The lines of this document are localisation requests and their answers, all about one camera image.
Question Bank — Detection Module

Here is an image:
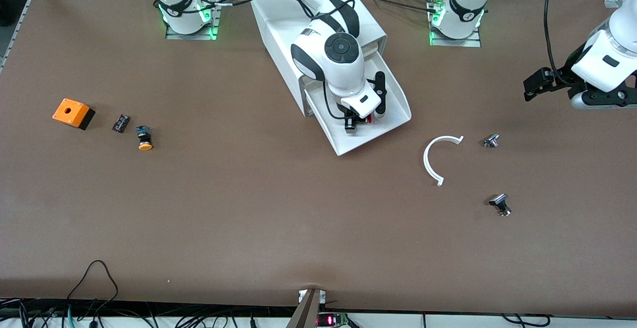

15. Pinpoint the black looped cable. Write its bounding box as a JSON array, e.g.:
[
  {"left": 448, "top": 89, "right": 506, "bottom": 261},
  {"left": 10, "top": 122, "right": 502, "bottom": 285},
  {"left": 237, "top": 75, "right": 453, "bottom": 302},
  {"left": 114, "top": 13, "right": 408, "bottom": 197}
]
[{"left": 66, "top": 260, "right": 120, "bottom": 314}]

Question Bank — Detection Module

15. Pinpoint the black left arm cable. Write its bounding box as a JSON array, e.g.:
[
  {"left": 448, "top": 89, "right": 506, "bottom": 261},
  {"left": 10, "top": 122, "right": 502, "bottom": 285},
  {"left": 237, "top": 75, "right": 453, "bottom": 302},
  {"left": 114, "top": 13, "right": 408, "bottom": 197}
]
[{"left": 544, "top": 0, "right": 573, "bottom": 87}]

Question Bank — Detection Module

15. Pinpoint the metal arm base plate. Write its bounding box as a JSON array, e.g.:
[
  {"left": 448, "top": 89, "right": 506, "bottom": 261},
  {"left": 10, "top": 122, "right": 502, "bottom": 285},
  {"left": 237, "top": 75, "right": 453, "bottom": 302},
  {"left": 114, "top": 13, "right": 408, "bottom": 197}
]
[
  {"left": 165, "top": 0, "right": 220, "bottom": 41},
  {"left": 429, "top": 0, "right": 482, "bottom": 48}
]

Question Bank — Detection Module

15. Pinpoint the device with red display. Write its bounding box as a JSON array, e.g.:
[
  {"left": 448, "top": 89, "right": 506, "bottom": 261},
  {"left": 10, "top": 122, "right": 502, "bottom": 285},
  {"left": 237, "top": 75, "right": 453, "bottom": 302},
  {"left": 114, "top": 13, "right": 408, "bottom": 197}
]
[{"left": 318, "top": 312, "right": 351, "bottom": 328}]

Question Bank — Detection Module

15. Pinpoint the black knob switch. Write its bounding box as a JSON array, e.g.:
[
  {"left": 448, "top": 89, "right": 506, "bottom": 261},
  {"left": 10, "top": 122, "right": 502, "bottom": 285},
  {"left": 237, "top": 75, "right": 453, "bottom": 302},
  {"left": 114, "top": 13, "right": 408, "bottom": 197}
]
[{"left": 489, "top": 194, "right": 512, "bottom": 217}]

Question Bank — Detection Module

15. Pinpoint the black table cable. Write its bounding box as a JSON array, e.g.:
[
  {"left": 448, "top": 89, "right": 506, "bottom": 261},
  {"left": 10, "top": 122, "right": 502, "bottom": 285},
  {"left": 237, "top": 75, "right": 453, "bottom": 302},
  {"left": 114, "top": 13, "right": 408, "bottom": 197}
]
[{"left": 354, "top": 0, "right": 443, "bottom": 14}]

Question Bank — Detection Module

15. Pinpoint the white drawer cabinet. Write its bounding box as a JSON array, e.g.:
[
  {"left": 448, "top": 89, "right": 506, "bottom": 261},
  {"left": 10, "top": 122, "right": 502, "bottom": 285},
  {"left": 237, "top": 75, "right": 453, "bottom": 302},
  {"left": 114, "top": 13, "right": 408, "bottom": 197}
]
[{"left": 251, "top": 0, "right": 388, "bottom": 118}]

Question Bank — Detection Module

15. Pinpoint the yellow mushroom push button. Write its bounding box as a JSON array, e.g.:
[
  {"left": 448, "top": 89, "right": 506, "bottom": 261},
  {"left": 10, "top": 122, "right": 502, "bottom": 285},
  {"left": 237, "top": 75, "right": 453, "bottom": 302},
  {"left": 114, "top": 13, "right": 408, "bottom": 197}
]
[{"left": 137, "top": 125, "right": 154, "bottom": 151}]

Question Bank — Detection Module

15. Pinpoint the brown metal bar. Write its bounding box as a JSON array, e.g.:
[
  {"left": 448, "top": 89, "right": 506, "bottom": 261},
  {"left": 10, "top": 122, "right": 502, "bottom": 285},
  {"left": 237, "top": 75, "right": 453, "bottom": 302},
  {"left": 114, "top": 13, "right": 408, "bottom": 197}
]
[{"left": 286, "top": 288, "right": 321, "bottom": 328}]

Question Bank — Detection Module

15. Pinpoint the white curved plastic piece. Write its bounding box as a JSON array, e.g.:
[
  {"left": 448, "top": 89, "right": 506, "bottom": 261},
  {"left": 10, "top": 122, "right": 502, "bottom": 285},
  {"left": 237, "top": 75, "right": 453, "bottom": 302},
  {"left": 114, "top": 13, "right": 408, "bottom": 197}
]
[{"left": 423, "top": 135, "right": 464, "bottom": 187}]

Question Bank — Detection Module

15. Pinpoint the orange button enclosure box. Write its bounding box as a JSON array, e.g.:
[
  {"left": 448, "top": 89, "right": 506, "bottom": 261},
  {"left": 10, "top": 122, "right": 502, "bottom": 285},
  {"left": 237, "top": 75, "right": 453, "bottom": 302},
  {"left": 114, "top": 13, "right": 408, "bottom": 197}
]
[{"left": 52, "top": 98, "right": 96, "bottom": 130}]

